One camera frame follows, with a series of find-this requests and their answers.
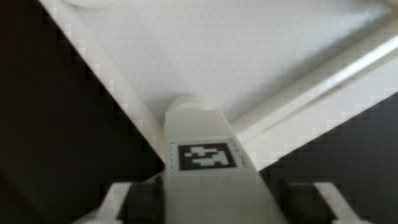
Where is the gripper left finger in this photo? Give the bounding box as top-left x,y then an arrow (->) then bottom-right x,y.
73,179 -> 164,224

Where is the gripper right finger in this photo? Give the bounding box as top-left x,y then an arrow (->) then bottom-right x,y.
277,180 -> 372,224

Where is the white desk top tray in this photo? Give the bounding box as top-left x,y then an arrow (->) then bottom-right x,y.
39,0 -> 398,167

